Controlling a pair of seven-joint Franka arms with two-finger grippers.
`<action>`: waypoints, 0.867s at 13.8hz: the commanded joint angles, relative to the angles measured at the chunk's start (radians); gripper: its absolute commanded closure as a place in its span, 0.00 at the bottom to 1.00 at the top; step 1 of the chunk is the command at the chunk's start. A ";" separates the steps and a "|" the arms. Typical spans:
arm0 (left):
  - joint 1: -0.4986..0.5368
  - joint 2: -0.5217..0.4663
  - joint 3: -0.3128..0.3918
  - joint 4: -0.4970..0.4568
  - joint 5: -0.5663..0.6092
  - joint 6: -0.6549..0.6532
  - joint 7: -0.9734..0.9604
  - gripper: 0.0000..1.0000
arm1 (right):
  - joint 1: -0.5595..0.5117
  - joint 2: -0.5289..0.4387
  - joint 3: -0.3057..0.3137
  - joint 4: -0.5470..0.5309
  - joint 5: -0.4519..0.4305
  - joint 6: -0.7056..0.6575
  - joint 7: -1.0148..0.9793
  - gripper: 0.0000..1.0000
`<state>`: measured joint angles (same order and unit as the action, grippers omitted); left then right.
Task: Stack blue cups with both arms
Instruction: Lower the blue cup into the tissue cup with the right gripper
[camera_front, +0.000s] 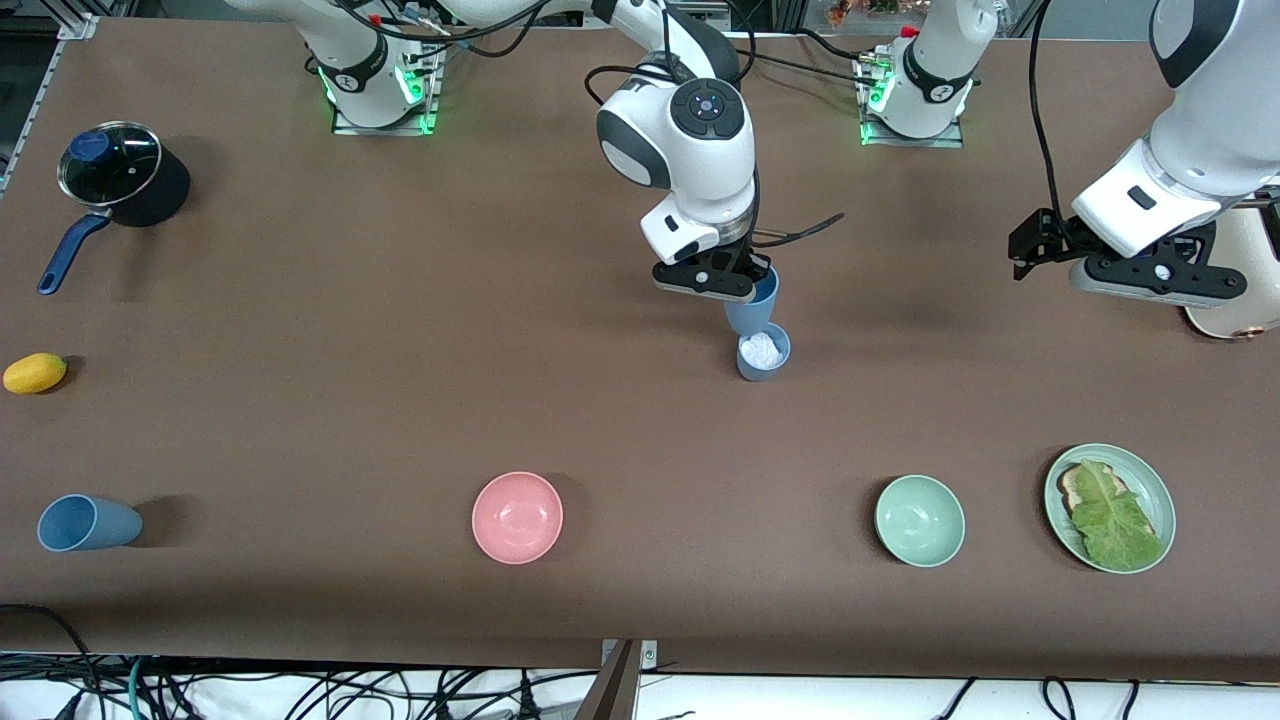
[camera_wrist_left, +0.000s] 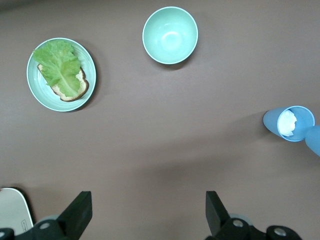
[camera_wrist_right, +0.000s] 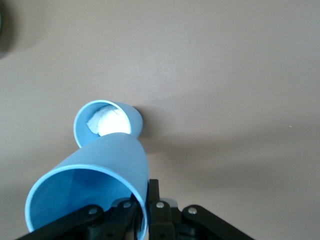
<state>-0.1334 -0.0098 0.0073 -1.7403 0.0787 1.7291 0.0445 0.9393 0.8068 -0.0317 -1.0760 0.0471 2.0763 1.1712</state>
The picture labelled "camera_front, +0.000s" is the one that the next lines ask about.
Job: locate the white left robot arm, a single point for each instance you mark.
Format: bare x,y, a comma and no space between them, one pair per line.
1220,90

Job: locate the blue cup holding paper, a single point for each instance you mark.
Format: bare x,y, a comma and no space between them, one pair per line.
762,372

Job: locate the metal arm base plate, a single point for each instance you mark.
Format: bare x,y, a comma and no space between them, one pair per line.
950,138
425,115

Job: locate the colourful toy food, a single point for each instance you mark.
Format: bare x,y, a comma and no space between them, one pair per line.
860,10

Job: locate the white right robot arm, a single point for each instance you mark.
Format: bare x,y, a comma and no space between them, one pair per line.
690,150

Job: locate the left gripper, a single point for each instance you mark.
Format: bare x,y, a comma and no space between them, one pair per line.
1050,238

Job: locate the toast slice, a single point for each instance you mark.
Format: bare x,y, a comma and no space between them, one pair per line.
1075,490

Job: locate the metal table corner bracket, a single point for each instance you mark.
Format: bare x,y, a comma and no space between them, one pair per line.
80,27

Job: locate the metal table clamp bracket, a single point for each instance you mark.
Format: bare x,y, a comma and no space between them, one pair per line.
648,655

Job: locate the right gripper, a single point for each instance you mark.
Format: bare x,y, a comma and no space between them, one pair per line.
747,260

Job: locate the mint green bowl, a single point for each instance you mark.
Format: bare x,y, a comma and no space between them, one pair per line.
920,520

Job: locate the green lettuce leaf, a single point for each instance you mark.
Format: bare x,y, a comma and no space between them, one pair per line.
1115,525

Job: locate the yellow lemon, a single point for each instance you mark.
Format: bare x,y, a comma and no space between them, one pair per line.
35,373

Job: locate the crumpled white paper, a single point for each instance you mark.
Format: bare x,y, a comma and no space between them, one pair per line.
762,350

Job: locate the grey table leg bar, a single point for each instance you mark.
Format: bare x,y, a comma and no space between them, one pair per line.
615,690

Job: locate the mint green plate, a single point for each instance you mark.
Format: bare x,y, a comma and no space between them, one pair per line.
1155,495

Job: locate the glass lid with blue knob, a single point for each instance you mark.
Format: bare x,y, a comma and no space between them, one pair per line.
115,165

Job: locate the pink bowl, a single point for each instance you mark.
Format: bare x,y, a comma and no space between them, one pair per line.
517,517

